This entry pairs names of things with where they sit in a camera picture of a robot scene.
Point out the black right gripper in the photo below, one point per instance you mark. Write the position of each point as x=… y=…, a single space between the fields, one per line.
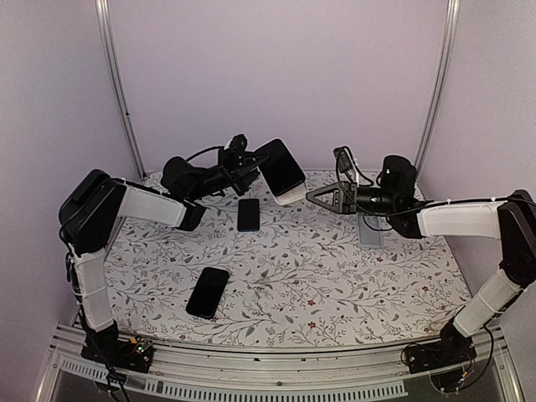
x=346 y=193

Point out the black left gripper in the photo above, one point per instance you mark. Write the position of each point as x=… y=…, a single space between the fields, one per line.
x=239 y=174

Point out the light blue phone case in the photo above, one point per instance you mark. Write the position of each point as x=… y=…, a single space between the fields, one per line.
x=369 y=232

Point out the left arm base with board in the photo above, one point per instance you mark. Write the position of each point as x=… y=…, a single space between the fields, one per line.
x=134 y=355

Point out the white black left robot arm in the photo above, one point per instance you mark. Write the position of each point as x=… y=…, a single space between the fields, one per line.
x=87 y=217

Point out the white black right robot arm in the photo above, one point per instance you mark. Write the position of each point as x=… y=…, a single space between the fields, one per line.
x=509 y=219

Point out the right arm base with board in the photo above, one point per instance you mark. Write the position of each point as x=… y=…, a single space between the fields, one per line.
x=448 y=362

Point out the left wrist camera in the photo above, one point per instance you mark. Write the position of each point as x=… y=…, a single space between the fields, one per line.
x=237 y=146

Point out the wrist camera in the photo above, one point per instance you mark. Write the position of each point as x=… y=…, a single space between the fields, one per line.
x=346 y=164
x=237 y=146

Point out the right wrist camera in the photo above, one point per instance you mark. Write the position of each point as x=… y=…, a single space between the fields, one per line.
x=346 y=164

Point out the front aluminium rail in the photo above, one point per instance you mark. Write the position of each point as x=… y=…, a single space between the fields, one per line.
x=203 y=372

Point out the left aluminium frame post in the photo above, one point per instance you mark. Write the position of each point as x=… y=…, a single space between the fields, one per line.
x=102 y=8

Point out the aluminium frame post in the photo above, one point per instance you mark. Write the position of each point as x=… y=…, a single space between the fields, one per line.
x=447 y=46
x=102 y=8

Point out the right aluminium frame post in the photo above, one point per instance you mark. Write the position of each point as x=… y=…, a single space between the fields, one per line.
x=447 y=46

